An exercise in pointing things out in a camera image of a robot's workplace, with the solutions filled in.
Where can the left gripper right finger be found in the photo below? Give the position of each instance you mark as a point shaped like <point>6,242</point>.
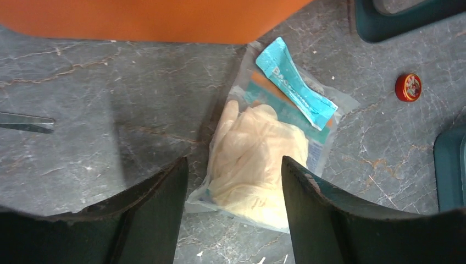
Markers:
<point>330,225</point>

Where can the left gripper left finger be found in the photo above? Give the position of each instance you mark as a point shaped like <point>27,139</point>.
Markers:
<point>138,225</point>

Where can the bagged latex gloves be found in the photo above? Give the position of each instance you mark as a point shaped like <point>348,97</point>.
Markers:
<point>259,125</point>

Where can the orange medicine kit box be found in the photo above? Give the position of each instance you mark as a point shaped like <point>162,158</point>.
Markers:
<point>221,22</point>

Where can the teal sachet near gloves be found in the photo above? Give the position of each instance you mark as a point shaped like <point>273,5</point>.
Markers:
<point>276,62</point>

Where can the teal plastic tray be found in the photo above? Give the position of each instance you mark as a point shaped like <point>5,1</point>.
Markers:
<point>374,24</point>

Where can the orange handled small scissors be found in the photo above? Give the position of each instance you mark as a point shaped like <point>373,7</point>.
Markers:
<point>28,123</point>

